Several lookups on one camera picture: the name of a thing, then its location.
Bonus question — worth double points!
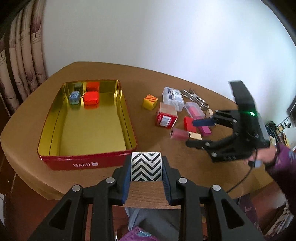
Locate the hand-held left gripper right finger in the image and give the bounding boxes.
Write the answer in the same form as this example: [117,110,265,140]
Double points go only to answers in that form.
[162,156,266,241]

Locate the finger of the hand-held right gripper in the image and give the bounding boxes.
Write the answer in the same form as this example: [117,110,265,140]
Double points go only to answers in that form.
[192,109,241,130]
[186,135,242,163]

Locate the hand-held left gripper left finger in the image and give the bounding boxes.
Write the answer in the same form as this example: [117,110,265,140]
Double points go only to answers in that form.
[28,156,133,241]

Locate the pink block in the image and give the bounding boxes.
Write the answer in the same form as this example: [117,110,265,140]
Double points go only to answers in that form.
[198,125,212,136]

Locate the metal scissors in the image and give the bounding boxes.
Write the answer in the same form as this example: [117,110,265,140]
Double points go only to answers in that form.
[181,88,210,110]

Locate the black white chevron wooden block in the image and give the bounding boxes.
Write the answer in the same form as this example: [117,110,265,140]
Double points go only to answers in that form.
[125,152,171,209]

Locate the red cardboard box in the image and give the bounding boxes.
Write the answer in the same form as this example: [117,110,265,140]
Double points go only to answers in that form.
[155,102,178,128]

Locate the clear plastic box white label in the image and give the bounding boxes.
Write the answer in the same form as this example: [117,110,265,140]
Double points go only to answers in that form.
[162,86,185,112]

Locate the red tin box gold interior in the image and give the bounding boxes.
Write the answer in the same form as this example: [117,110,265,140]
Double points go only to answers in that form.
[37,79,137,171]

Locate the yellow red striped block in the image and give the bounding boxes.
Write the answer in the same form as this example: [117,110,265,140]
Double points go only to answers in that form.
[143,94,159,111]

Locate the person's right hand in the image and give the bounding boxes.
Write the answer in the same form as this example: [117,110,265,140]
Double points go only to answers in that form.
[247,144,278,168]

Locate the clear plastic box red contents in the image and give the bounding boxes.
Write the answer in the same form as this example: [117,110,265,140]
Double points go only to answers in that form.
[184,102,206,120]

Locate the person's grey garment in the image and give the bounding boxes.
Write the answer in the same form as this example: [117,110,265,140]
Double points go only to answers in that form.
[125,207,182,241]

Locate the dark screen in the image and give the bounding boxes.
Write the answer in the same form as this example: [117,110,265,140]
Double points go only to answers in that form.
[286,91,296,116]

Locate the purple cloth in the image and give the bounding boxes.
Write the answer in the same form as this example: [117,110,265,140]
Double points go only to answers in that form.
[120,227,159,241]

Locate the red-orange block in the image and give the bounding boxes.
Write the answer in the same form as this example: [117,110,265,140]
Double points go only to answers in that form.
[83,91,100,107]

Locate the patterned cloth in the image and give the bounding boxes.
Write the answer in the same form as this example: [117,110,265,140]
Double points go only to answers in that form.
[261,202,296,237]

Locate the blue patterned block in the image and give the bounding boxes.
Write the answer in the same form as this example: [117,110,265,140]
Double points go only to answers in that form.
[69,91,81,105]

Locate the beige patterned curtain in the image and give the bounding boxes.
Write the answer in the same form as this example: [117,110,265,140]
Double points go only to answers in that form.
[0,0,49,116]

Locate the black cable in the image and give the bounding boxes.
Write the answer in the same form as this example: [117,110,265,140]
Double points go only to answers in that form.
[225,160,255,193]

